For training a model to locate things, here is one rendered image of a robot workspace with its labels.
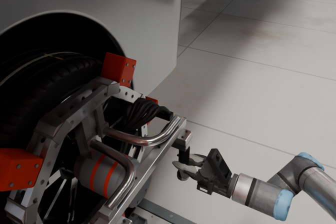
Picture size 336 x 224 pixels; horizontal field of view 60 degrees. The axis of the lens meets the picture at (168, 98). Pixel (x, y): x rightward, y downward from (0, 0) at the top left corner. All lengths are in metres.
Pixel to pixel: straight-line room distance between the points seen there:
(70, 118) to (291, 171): 0.71
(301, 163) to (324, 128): 1.59
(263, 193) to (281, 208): 0.06
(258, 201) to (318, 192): 0.17
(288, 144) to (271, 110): 0.40
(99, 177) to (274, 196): 0.51
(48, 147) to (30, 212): 0.16
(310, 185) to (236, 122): 1.52
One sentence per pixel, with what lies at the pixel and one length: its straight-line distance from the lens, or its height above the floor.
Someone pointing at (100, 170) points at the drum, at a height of 0.91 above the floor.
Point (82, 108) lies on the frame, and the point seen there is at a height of 1.12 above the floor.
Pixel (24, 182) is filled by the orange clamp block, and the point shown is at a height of 1.05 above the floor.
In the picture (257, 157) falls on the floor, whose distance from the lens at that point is 2.21.
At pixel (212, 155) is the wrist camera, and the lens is 0.91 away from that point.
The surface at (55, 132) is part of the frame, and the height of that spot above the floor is 1.11.
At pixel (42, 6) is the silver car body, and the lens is 0.82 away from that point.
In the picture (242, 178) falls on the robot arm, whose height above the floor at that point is 0.85.
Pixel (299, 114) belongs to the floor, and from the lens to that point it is 2.70.
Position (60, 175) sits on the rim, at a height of 0.85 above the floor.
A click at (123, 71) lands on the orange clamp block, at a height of 1.13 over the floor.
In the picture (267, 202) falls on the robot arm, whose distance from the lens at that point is 0.94.
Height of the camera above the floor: 1.58
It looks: 37 degrees down
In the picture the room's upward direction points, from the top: straight up
